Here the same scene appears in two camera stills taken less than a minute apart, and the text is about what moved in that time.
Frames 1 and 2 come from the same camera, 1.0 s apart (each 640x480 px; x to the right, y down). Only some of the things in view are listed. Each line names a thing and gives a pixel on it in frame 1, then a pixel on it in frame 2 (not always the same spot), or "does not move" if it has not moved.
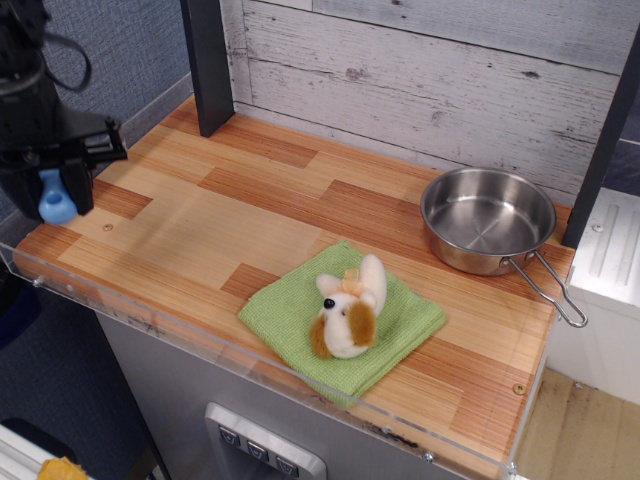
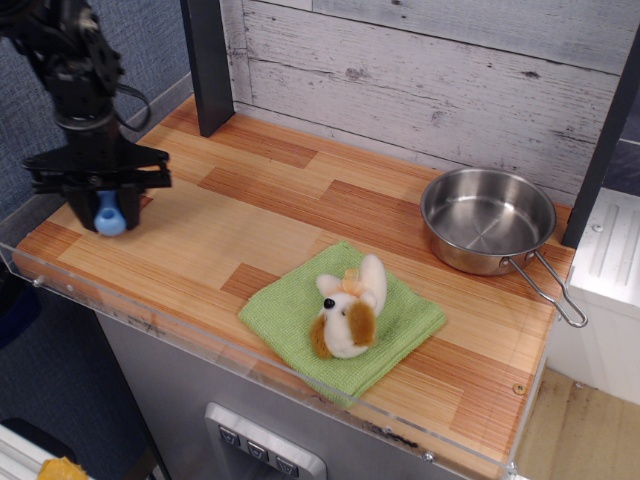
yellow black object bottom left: (62, 469) does not move
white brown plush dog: (347, 325) does not move
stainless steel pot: (480, 220) does not move
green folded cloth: (285, 315) does not move
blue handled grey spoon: (56, 205) → (109, 221)
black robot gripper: (37, 131) → (94, 160)
